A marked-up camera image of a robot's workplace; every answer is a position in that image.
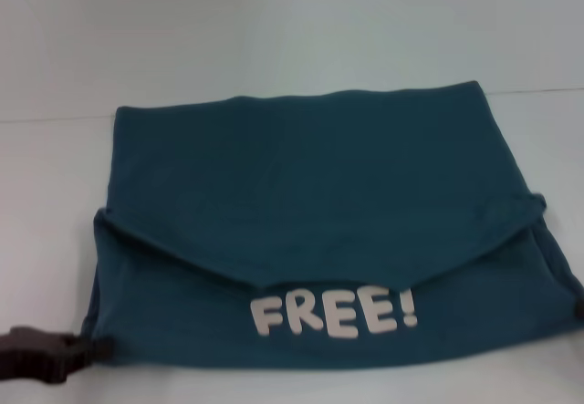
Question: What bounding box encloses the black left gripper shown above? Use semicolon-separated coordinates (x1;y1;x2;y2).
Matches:
0;325;115;383

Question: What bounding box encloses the teal blue shirt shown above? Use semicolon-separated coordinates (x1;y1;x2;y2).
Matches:
80;79;584;372

